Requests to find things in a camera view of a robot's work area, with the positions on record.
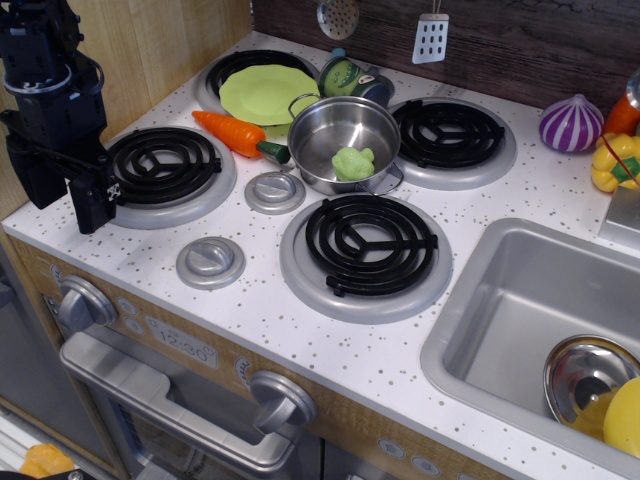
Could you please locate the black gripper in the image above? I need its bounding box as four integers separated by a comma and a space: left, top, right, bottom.
1, 74, 120, 234

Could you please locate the small steel pot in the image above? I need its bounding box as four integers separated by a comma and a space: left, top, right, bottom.
287, 96, 404, 195

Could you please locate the green toy broccoli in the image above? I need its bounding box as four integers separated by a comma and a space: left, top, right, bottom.
331, 147, 375, 181

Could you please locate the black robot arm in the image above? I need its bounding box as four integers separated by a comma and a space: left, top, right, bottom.
1, 1, 120, 234

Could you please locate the front left stove burner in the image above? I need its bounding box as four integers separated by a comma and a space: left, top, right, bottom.
107, 127, 236, 230

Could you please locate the stove burner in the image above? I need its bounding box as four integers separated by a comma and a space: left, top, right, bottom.
195, 49, 319, 113
390, 97, 517, 191
107, 127, 236, 230
279, 194, 453, 325

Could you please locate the left oven dial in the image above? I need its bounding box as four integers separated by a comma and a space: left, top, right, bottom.
58, 275, 118, 332

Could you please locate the oven dial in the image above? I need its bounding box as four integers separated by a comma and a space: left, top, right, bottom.
250, 370, 317, 434
58, 275, 118, 332

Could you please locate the lower grey stovetop knob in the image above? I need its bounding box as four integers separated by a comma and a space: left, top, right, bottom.
176, 237, 246, 291

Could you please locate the grey stovetop knob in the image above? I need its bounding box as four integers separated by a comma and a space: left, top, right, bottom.
244, 172, 306, 215
176, 237, 246, 291

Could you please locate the back left stove burner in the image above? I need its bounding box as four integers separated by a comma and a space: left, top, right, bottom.
195, 49, 319, 113

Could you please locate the orange toy carrot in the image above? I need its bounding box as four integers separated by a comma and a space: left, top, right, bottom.
191, 111, 291, 165

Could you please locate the upper grey stovetop knob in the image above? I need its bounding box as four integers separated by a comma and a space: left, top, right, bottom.
244, 172, 306, 215

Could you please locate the light green plate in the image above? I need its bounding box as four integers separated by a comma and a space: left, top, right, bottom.
219, 64, 320, 126

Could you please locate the orange object on floor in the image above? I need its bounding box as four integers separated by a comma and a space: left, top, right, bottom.
19, 444, 75, 479

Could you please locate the green pea can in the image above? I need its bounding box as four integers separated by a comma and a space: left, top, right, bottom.
318, 48, 395, 108

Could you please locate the right oven dial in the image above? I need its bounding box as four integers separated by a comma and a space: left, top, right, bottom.
250, 370, 317, 434

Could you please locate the front right stove burner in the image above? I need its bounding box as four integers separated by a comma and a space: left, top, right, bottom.
279, 194, 453, 325

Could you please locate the hanging round strainer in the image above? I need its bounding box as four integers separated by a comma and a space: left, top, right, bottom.
316, 0, 359, 40

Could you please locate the back right stove burner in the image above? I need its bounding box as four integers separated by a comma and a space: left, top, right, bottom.
390, 97, 517, 191

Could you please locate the hanging slotted spatula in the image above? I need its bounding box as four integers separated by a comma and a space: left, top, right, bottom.
412, 1, 449, 65

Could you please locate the grey sink basin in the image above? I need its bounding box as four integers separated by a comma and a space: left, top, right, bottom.
421, 219, 639, 479

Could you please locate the purple striped toy onion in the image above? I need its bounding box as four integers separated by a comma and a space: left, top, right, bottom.
538, 94, 604, 153

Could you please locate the yellow toy bell pepper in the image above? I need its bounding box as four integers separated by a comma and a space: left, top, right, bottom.
591, 134, 639, 193

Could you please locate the steel pot lid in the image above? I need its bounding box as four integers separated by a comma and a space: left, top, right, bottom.
543, 335, 639, 439

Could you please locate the grey faucet base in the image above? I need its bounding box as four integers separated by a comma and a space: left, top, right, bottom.
598, 187, 640, 250

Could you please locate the orange bottle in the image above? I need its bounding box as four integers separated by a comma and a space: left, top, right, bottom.
603, 70, 639, 136

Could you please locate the yellow toy in sink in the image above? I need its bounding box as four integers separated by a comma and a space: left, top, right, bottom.
571, 377, 639, 457

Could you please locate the grey oven door handle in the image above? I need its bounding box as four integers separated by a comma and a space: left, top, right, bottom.
60, 333, 295, 479

